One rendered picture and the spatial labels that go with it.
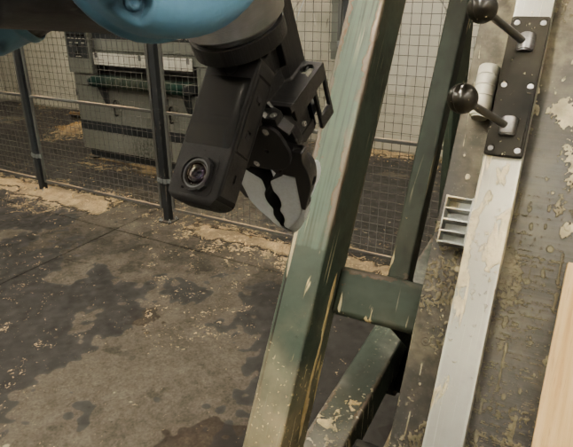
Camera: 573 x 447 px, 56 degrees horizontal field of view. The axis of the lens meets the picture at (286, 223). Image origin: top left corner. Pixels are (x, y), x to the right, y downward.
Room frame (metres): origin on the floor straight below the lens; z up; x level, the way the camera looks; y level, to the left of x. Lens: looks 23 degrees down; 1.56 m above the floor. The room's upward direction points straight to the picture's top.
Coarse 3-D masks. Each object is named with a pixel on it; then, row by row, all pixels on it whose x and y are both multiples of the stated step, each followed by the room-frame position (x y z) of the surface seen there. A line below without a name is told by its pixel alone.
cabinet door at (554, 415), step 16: (560, 304) 0.60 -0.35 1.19; (560, 320) 0.59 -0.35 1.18; (560, 336) 0.58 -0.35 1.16; (560, 352) 0.57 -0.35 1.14; (560, 368) 0.56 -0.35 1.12; (544, 384) 0.55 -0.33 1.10; (560, 384) 0.55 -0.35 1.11; (544, 400) 0.54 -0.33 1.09; (560, 400) 0.54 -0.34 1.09; (544, 416) 0.53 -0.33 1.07; (560, 416) 0.53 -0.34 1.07; (544, 432) 0.52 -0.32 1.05; (560, 432) 0.51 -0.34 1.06
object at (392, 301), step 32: (448, 32) 0.94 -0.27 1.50; (448, 64) 0.91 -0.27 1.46; (416, 160) 0.85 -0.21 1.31; (416, 192) 0.82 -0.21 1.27; (416, 224) 0.79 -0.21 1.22; (416, 256) 0.78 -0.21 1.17; (352, 288) 0.75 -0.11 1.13; (384, 288) 0.74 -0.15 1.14; (416, 288) 0.72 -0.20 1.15; (384, 320) 0.71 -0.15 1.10
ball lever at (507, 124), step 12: (456, 84) 0.68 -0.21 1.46; (468, 84) 0.67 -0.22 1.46; (456, 96) 0.66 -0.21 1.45; (468, 96) 0.66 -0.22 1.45; (456, 108) 0.66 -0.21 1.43; (468, 108) 0.66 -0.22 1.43; (480, 108) 0.68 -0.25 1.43; (492, 120) 0.70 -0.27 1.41; (504, 120) 0.71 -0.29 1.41; (516, 120) 0.71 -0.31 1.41; (504, 132) 0.71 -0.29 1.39
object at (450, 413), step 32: (544, 0) 0.81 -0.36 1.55; (512, 160) 0.70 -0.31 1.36; (480, 192) 0.69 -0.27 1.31; (512, 192) 0.68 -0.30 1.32; (480, 224) 0.67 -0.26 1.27; (480, 256) 0.65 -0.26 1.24; (480, 288) 0.62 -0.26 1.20; (480, 320) 0.60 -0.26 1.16; (448, 352) 0.59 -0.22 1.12; (480, 352) 0.58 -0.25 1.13; (448, 384) 0.57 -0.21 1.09; (448, 416) 0.55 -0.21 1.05
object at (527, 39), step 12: (480, 0) 0.71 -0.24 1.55; (492, 0) 0.71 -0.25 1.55; (468, 12) 0.72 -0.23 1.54; (480, 12) 0.71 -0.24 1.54; (492, 12) 0.71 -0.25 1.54; (504, 24) 0.74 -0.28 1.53; (516, 36) 0.76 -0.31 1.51; (528, 36) 0.77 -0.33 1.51; (516, 48) 0.77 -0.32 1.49; (528, 48) 0.76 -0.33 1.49
